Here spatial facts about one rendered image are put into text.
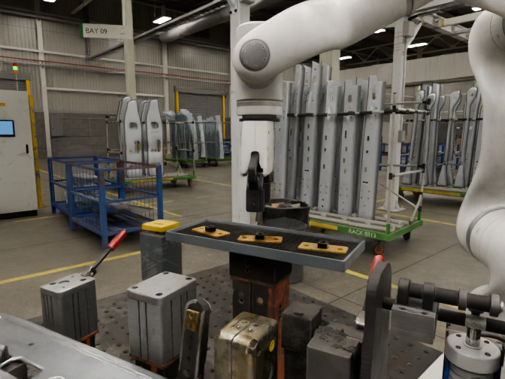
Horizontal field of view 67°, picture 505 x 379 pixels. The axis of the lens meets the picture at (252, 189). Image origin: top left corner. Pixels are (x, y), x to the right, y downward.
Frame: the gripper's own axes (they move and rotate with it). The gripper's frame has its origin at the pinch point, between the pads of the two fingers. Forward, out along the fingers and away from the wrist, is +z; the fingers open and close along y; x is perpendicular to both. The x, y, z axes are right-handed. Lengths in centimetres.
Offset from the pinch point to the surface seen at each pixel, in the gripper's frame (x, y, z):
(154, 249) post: -24.3, -6.1, 12.5
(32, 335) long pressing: -39.3, 13.4, 23.5
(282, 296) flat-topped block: 4.7, 0.3, 18.4
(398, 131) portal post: 145, -616, -15
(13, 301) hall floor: -232, -185, 123
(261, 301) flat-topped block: 0.9, 2.5, 18.6
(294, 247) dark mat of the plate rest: 7.0, 3.8, 7.4
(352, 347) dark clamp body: 16.1, 20.5, 15.7
